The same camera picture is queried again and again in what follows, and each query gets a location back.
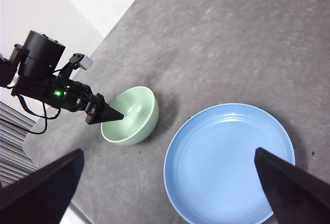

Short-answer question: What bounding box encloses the black cable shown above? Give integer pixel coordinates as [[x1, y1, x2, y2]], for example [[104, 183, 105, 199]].
[[19, 95, 63, 135]]

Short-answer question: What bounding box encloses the blue round plate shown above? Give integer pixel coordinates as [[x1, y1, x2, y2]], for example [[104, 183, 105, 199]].
[[163, 102, 296, 224]]

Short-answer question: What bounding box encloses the grey slatted panel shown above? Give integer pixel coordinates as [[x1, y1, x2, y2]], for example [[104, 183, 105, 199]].
[[0, 101, 40, 185]]

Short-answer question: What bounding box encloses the pale grey camera box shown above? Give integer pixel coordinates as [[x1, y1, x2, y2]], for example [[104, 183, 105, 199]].
[[78, 55, 93, 71]]

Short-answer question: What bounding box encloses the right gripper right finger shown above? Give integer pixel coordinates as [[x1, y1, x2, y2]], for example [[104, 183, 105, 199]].
[[253, 147, 330, 224]]

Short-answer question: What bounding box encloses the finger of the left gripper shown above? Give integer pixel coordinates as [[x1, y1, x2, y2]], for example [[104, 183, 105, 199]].
[[85, 93, 125, 126]]

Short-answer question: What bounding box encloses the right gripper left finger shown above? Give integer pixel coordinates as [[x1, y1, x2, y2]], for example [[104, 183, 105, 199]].
[[0, 148, 85, 224]]

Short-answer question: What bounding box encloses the green ribbed bowl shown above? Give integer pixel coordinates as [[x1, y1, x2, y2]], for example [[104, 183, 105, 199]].
[[100, 86, 160, 146]]

